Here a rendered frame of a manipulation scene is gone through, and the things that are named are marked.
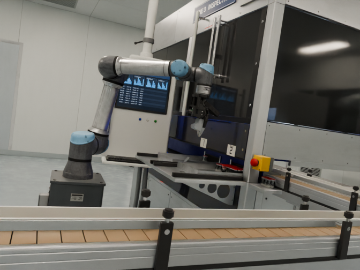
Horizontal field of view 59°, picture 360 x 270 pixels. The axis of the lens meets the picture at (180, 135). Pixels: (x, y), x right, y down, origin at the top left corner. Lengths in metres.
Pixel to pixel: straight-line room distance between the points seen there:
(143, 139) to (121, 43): 4.87
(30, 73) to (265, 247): 6.46
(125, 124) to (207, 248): 1.88
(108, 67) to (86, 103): 5.34
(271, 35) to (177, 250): 1.33
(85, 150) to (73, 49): 5.42
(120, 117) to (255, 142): 1.13
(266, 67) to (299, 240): 1.09
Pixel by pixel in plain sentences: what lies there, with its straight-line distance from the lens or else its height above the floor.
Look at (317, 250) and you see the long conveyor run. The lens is 0.84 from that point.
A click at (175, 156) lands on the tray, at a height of 0.90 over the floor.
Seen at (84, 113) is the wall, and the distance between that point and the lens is 6.95.
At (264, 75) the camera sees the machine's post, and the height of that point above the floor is 1.43.
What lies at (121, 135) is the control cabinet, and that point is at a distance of 2.44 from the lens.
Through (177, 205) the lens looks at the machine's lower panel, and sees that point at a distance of 2.46.
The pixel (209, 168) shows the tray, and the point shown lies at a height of 0.89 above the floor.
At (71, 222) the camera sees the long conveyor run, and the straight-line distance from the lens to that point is 0.58.
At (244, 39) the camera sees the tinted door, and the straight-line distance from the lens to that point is 1.94.
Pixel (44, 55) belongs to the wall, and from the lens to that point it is 6.95.
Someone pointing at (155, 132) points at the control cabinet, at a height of 1.02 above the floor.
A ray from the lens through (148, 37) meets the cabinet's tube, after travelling 2.57.
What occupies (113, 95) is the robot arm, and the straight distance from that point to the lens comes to 1.77.
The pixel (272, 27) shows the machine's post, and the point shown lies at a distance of 1.75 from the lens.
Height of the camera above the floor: 1.16
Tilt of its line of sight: 3 degrees down
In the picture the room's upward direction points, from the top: 8 degrees clockwise
